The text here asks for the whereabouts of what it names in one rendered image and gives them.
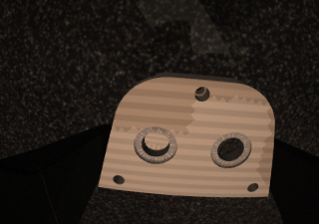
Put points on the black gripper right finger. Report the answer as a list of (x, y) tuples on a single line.
[(294, 183)]

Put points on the tan plate with two round holes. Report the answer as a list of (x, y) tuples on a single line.
[(194, 122)]

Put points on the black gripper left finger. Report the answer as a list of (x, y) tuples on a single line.
[(53, 184)]

